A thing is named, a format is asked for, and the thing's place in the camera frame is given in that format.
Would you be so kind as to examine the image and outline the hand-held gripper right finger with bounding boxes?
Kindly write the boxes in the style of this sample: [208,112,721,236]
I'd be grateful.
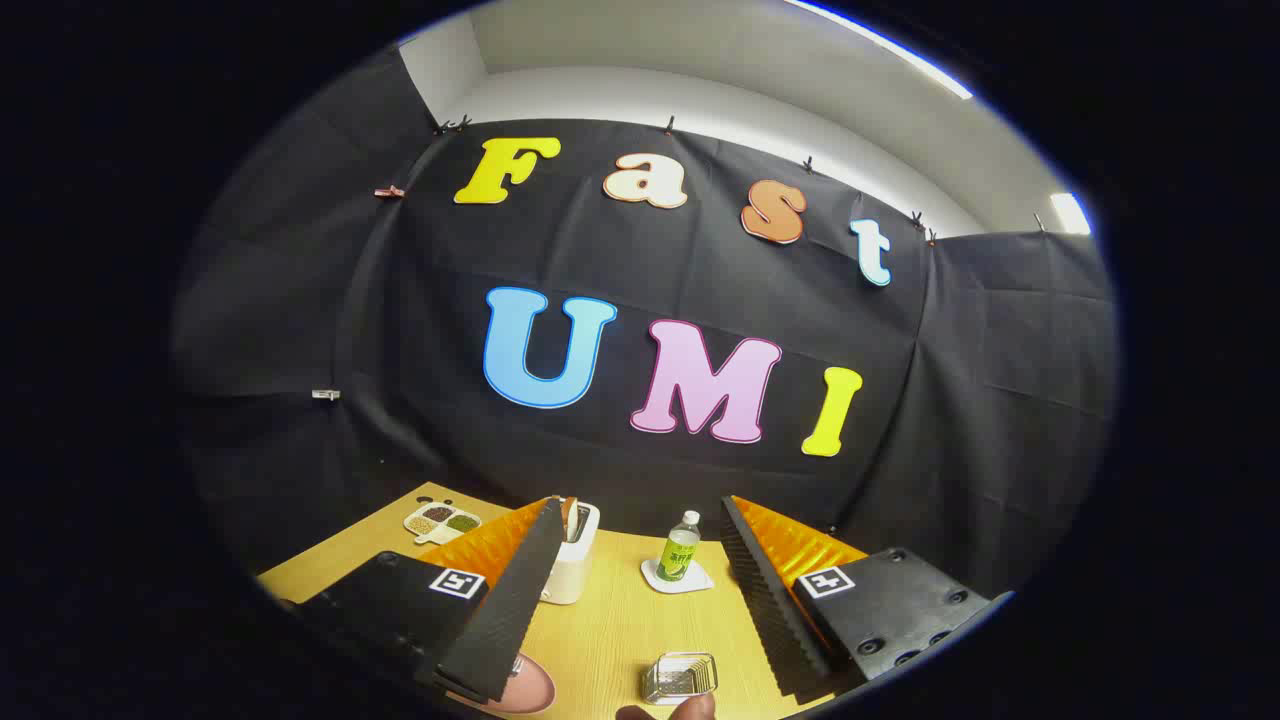
[720,494,1016,701]

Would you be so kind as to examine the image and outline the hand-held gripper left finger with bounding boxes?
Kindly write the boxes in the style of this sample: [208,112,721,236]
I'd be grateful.
[275,495,567,706]

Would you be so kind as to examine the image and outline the white toaster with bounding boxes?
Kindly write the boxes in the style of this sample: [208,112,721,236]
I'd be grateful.
[540,503,601,606]

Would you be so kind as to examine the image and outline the white square coaster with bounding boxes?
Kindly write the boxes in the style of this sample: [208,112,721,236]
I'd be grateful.
[641,557,715,595]

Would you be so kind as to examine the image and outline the pink round plate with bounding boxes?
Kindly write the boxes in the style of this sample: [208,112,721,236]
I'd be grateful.
[450,652,557,716]

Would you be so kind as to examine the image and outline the green label water bottle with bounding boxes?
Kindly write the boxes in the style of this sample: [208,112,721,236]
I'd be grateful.
[656,510,702,583]

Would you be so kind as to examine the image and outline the white divided bean dish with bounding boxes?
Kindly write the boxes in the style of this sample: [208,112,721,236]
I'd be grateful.
[403,503,483,546]

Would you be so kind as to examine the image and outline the perforated metal tray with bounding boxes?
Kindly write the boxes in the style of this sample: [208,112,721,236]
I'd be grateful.
[642,652,719,706]

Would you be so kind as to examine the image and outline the black backdrop cloth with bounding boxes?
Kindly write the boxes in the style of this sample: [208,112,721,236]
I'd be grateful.
[170,45,1119,601]

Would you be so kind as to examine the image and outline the row of black clips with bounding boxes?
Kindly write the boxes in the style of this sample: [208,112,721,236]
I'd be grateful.
[432,114,1048,246]

